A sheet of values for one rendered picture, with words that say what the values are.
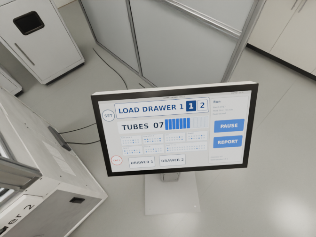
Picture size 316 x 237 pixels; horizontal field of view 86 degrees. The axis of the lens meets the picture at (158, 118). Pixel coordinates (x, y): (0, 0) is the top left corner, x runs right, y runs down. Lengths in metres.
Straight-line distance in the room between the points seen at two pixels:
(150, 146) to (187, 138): 0.13
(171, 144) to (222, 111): 0.20
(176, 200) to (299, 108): 1.63
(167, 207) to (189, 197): 0.20
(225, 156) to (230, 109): 0.17
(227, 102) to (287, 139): 1.56
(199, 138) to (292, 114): 1.77
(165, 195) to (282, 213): 0.95
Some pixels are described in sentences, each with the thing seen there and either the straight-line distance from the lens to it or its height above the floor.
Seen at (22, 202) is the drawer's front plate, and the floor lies 0.91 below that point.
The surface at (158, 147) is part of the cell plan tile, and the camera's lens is 0.60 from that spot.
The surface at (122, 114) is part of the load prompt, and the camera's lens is 0.56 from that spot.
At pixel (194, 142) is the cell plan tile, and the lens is 0.60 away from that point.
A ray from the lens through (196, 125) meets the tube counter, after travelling 0.58.
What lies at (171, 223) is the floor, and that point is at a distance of 1.61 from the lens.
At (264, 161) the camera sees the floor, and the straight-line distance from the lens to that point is 1.90.
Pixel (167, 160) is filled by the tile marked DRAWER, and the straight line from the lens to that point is 0.63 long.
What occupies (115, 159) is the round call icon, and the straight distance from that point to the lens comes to 0.64.
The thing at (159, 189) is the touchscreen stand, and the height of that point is 0.04.
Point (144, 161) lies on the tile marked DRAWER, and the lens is 0.63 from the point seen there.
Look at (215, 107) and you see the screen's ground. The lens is 0.57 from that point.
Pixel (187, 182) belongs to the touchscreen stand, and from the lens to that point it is 1.60.
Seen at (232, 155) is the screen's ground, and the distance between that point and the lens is 0.67.
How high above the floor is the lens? 1.61
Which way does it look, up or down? 61 degrees down
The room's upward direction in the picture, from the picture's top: 5 degrees counter-clockwise
